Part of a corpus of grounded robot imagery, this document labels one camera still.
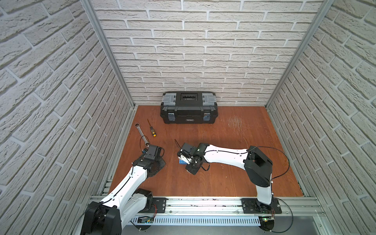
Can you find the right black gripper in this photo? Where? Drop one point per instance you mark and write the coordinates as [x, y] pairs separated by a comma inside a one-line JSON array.
[[191, 170]]

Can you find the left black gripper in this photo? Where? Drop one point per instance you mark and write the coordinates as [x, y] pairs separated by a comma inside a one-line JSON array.
[[146, 144]]

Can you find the blue long lego brick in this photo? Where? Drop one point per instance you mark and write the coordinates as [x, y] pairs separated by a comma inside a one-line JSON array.
[[183, 162]]

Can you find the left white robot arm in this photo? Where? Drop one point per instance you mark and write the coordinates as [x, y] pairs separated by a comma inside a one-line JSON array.
[[119, 207]]

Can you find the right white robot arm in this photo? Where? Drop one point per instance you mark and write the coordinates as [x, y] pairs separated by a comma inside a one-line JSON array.
[[256, 164]]

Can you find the silver combination wrench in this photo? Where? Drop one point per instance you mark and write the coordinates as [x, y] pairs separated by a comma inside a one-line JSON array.
[[143, 137]]

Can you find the yellow black screwdriver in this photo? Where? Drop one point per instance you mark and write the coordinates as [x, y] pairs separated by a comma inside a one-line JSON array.
[[152, 130]]

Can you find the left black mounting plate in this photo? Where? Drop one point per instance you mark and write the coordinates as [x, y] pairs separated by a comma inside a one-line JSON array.
[[157, 205]]

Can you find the black mounting plate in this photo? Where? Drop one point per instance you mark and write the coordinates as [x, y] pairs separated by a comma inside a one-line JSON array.
[[157, 205], [253, 206]]

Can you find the black plastic toolbox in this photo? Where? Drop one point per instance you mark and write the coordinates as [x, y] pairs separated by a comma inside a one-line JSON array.
[[189, 107]]

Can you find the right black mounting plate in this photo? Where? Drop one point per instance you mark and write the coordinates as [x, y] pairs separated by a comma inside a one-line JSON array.
[[253, 206]]

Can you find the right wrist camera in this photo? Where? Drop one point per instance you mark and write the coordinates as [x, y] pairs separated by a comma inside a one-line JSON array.
[[186, 151]]

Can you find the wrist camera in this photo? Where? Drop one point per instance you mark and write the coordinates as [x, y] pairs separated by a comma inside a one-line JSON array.
[[186, 151], [153, 153]]

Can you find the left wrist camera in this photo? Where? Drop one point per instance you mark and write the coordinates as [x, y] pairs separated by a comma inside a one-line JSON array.
[[153, 153]]

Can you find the white slotted cable duct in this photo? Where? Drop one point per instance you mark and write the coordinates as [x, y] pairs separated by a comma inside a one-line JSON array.
[[186, 220]]

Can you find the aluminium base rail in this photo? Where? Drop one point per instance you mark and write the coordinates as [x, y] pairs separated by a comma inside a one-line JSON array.
[[231, 206]]

